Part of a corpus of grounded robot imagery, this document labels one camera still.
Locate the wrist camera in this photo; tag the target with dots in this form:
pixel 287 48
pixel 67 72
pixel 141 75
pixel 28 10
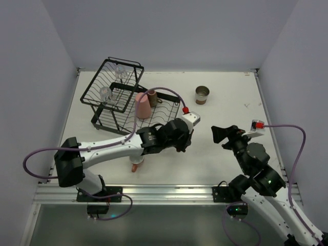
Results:
pixel 191 119
pixel 256 130

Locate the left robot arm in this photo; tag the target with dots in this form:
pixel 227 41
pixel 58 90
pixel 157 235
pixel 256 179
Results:
pixel 74 159

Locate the aluminium mounting rail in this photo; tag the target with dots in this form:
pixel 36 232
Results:
pixel 148 215

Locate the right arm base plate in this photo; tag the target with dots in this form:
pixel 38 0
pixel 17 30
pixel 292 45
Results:
pixel 220 194

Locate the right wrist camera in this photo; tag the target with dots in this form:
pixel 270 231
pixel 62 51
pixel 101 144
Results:
pixel 256 130

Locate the brown mug with handle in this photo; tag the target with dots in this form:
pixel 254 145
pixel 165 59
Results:
pixel 153 98

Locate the tall pink cup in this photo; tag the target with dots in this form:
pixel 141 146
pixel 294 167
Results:
pixel 142 106

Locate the control box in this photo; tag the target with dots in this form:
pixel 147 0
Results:
pixel 96 210
pixel 239 211

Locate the black wire dish rack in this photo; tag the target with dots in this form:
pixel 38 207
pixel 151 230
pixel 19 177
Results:
pixel 117 116

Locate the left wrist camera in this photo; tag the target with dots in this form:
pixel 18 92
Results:
pixel 191 119

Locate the clear glass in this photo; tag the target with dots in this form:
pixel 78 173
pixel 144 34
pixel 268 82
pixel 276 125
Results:
pixel 106 94
pixel 120 72

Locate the clear glass near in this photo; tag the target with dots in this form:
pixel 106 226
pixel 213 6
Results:
pixel 106 94

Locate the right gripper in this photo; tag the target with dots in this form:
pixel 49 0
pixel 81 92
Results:
pixel 231 137

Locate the clear glass far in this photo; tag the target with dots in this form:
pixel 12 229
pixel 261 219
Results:
pixel 120 72

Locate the left control box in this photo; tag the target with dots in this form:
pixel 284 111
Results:
pixel 96 210

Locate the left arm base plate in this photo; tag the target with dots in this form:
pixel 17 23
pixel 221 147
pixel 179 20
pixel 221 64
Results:
pixel 110 190

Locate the pink mug white inside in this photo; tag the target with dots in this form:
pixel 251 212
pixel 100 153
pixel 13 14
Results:
pixel 136 161

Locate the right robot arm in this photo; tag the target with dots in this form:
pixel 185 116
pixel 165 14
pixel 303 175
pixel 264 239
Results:
pixel 262 187

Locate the white and brown cup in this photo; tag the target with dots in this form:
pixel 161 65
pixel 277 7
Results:
pixel 201 94

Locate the right control box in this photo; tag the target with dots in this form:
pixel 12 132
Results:
pixel 239 211

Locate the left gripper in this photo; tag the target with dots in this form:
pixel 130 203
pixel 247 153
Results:
pixel 185 141

